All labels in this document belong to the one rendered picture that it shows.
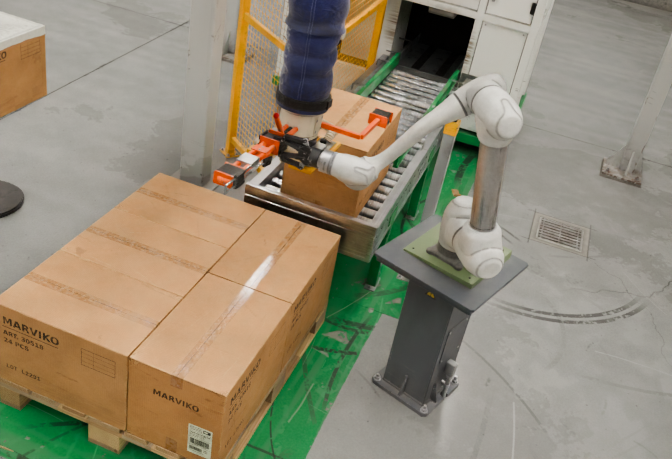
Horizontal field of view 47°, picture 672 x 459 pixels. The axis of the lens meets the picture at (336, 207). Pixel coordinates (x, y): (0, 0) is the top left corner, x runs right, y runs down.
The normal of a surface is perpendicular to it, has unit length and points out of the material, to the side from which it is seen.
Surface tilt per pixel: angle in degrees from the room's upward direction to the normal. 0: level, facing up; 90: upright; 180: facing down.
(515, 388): 0
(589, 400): 0
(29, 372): 90
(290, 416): 0
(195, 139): 90
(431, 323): 90
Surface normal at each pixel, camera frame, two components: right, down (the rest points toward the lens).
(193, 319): 0.16, -0.84
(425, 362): -0.63, 0.32
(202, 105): -0.34, 0.44
